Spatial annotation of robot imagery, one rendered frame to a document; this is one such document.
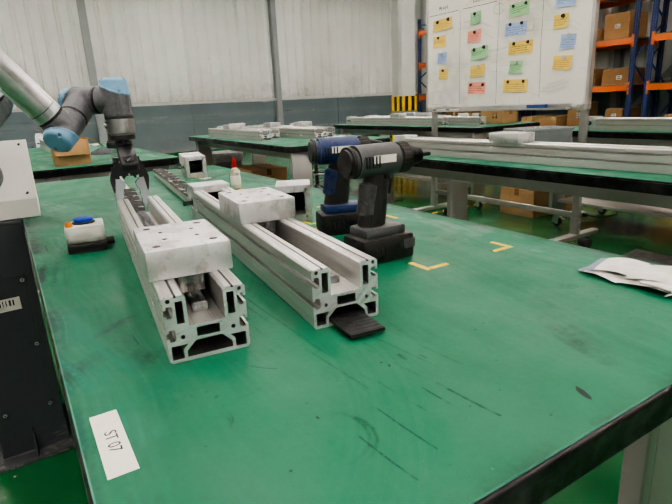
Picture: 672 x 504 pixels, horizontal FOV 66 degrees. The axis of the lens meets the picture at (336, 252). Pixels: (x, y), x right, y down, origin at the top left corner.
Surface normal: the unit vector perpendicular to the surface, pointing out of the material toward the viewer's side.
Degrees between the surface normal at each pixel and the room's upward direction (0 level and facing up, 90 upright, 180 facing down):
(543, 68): 90
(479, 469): 0
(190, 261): 90
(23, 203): 90
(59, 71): 90
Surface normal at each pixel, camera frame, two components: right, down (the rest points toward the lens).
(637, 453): -0.85, 0.18
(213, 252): 0.43, 0.23
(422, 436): -0.05, -0.96
